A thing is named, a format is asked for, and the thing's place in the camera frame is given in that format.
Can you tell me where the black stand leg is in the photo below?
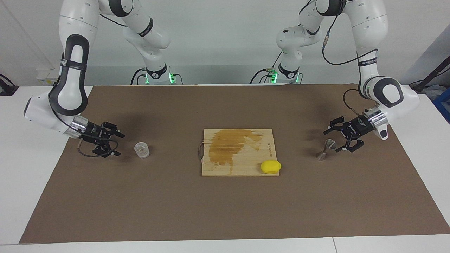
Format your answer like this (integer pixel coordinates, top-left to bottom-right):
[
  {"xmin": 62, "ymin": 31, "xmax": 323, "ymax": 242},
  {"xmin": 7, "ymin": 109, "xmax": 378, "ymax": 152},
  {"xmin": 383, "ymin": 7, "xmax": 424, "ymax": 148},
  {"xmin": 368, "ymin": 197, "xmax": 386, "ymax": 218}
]
[{"xmin": 410, "ymin": 56, "xmax": 450, "ymax": 92}]

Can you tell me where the steel double jigger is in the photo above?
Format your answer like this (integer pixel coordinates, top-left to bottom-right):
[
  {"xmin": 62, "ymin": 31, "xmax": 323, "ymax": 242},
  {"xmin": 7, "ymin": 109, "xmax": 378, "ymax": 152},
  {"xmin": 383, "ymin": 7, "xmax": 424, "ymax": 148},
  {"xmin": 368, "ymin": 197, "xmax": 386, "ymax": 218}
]
[{"xmin": 316, "ymin": 139, "xmax": 337, "ymax": 161}]

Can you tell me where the black base cable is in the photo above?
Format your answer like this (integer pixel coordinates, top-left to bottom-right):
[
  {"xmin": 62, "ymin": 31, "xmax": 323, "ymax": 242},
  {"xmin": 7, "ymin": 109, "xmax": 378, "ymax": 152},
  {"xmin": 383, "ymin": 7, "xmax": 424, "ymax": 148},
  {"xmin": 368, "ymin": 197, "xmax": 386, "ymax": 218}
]
[
  {"xmin": 250, "ymin": 51, "xmax": 283, "ymax": 84},
  {"xmin": 131, "ymin": 68, "xmax": 148, "ymax": 85}
]

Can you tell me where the wooden cutting board, metal handle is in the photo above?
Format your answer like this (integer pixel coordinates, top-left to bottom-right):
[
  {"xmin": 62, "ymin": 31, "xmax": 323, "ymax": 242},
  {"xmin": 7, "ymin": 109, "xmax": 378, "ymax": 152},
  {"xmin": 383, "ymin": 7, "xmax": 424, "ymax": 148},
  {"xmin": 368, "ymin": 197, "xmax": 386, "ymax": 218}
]
[{"xmin": 198, "ymin": 128, "xmax": 281, "ymax": 177}]

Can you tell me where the black clamp object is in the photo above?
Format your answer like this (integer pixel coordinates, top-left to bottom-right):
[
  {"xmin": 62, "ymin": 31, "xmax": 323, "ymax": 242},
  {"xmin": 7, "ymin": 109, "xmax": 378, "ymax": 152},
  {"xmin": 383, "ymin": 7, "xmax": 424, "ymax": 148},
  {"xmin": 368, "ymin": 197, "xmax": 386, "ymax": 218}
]
[{"xmin": 0, "ymin": 74, "xmax": 19, "ymax": 96}]

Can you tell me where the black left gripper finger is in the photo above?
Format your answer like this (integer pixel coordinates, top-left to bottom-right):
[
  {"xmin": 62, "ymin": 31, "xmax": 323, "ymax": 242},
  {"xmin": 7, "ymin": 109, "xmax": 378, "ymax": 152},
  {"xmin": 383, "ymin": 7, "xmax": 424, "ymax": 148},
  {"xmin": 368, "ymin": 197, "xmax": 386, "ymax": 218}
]
[
  {"xmin": 336, "ymin": 135, "xmax": 365, "ymax": 153},
  {"xmin": 323, "ymin": 117, "xmax": 348, "ymax": 135}
]

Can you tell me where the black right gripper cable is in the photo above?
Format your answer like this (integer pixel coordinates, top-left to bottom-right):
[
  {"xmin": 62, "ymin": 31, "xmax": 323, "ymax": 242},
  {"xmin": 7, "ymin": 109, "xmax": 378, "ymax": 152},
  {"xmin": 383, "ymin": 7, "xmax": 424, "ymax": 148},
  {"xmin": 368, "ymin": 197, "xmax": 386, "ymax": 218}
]
[{"xmin": 49, "ymin": 82, "xmax": 118, "ymax": 158}]

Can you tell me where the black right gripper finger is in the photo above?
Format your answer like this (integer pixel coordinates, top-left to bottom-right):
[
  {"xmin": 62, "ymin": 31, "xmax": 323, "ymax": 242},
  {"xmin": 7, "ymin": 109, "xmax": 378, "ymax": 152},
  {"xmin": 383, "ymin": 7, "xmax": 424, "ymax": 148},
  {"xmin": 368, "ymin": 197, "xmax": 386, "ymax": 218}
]
[
  {"xmin": 92, "ymin": 139, "xmax": 122, "ymax": 157},
  {"xmin": 101, "ymin": 121, "xmax": 126, "ymax": 138}
]

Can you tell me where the white socket box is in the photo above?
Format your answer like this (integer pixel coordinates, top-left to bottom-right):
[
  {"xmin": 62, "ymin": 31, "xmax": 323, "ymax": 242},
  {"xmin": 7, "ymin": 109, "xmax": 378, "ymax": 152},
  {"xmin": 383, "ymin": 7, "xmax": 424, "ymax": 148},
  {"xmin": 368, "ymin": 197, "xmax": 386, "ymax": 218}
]
[{"xmin": 36, "ymin": 68, "xmax": 58, "ymax": 86}]

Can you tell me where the brown paper table mat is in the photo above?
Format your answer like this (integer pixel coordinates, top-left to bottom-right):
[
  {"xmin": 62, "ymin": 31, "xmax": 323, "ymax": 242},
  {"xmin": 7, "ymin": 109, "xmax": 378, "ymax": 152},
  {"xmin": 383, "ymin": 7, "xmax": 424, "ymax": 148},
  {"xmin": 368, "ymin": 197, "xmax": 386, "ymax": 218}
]
[{"xmin": 19, "ymin": 84, "xmax": 450, "ymax": 244}]

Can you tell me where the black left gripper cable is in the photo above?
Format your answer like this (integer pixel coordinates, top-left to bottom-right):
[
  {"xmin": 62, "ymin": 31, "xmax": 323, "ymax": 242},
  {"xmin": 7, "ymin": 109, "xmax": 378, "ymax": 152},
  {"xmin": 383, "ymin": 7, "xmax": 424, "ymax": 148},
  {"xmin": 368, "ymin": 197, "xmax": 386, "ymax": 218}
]
[{"xmin": 322, "ymin": 30, "xmax": 378, "ymax": 117}]

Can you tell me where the clear glass cup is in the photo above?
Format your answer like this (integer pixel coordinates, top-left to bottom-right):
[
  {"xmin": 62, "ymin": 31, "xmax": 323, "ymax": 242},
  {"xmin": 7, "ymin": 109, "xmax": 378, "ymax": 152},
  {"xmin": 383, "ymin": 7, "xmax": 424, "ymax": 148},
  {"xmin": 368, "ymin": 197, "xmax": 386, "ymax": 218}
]
[{"xmin": 134, "ymin": 142, "xmax": 150, "ymax": 159}]

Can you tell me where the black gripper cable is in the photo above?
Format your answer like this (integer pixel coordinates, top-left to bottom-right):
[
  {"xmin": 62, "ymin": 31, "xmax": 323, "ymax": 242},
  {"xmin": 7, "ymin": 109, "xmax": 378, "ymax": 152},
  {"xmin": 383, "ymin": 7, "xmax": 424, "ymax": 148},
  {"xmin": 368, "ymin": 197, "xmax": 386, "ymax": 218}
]
[
  {"xmin": 322, "ymin": 30, "xmax": 378, "ymax": 117},
  {"xmin": 49, "ymin": 82, "xmax": 118, "ymax": 158}
]

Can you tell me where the yellow lemon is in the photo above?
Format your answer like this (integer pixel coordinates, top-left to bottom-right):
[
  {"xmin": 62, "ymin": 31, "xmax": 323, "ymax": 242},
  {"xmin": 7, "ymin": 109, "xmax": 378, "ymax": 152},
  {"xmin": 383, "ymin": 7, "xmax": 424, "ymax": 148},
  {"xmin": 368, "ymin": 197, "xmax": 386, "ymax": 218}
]
[{"xmin": 261, "ymin": 160, "xmax": 282, "ymax": 174}]

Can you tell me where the blue crate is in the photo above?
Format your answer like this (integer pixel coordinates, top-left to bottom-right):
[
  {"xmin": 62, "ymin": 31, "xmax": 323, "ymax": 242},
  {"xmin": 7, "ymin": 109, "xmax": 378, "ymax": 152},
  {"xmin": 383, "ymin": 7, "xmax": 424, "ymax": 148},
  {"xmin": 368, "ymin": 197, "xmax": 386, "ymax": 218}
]
[{"xmin": 432, "ymin": 88, "xmax": 450, "ymax": 123}]

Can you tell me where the clear plastic bag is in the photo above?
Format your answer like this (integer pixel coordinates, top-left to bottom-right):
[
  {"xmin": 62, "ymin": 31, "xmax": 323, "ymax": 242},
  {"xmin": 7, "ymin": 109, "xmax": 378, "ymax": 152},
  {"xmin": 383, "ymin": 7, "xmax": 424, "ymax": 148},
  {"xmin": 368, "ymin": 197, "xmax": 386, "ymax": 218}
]
[{"xmin": 424, "ymin": 84, "xmax": 444, "ymax": 102}]

